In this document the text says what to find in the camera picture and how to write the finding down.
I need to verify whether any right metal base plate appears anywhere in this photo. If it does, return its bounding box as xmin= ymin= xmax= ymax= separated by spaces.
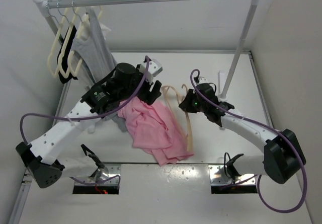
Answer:
xmin=208 ymin=164 xmax=256 ymax=186

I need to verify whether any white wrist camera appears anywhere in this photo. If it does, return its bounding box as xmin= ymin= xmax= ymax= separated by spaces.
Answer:
xmin=137 ymin=59 xmax=163 ymax=84
xmin=194 ymin=77 xmax=208 ymax=85

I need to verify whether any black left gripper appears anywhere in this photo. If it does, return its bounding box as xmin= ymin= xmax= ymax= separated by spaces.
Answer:
xmin=118 ymin=64 xmax=160 ymax=105

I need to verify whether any cream hanger far left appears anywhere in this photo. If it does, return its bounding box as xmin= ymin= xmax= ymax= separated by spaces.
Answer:
xmin=46 ymin=0 xmax=68 ymax=78

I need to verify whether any beige plastic hanger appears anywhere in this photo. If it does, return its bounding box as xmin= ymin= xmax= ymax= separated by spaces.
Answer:
xmin=161 ymin=84 xmax=193 ymax=152

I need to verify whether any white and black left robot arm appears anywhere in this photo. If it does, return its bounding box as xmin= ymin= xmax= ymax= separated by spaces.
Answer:
xmin=16 ymin=57 xmax=163 ymax=188

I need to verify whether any cream hanger with black garment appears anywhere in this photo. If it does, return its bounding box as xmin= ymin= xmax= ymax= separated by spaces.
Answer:
xmin=57 ymin=0 xmax=76 ymax=79

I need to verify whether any white clothes rack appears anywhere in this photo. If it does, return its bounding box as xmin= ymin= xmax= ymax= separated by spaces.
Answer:
xmin=32 ymin=0 xmax=260 ymax=100

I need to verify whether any cream hanger with grey shirt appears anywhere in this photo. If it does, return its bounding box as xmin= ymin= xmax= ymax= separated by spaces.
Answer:
xmin=66 ymin=0 xmax=89 ymax=77

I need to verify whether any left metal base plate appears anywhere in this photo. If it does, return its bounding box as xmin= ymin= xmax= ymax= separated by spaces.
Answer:
xmin=71 ymin=163 xmax=121 ymax=187

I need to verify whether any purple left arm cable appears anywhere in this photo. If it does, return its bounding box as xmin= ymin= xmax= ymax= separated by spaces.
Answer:
xmin=20 ymin=55 xmax=152 ymax=186

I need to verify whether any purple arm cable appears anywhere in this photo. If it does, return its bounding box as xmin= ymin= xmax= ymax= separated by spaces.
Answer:
xmin=20 ymin=55 xmax=152 ymax=186
xmin=190 ymin=69 xmax=308 ymax=213

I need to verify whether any metal base plate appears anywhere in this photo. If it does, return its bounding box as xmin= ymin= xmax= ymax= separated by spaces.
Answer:
xmin=208 ymin=164 xmax=256 ymax=186
xmin=71 ymin=163 xmax=121 ymax=187

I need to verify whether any pink t shirt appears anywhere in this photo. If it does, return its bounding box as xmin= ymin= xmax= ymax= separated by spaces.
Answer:
xmin=117 ymin=97 xmax=194 ymax=166

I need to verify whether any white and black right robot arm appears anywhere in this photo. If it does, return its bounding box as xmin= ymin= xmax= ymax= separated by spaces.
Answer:
xmin=179 ymin=83 xmax=306 ymax=184

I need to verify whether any grey shirt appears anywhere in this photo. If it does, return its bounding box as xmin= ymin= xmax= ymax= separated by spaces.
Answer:
xmin=71 ymin=6 xmax=126 ymax=133

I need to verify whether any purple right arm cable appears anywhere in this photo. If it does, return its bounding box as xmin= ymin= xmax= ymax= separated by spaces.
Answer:
xmin=190 ymin=69 xmax=308 ymax=213

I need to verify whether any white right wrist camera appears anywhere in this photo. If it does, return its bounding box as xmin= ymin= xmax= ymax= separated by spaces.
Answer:
xmin=194 ymin=77 xmax=208 ymax=85

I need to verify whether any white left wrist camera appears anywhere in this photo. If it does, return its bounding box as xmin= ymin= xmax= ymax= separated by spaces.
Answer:
xmin=137 ymin=59 xmax=163 ymax=84

